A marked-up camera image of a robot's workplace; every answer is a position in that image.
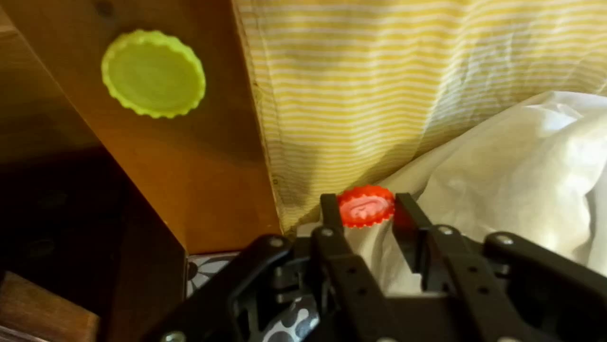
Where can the wooden bunk bed frame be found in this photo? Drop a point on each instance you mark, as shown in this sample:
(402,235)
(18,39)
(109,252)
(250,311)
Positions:
(216,159)

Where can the yellow token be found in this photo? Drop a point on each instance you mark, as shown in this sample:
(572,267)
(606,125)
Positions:
(155,73)

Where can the red token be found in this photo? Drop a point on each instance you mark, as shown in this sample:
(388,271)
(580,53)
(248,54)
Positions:
(365,206)

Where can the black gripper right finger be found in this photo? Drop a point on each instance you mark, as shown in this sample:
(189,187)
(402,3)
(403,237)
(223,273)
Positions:
(468,286)

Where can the yellow striped bed sheet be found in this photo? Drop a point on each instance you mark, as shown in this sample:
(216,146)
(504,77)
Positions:
(411,83)

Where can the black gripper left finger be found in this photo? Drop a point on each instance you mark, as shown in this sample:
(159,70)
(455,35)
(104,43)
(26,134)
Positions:
(354,286)

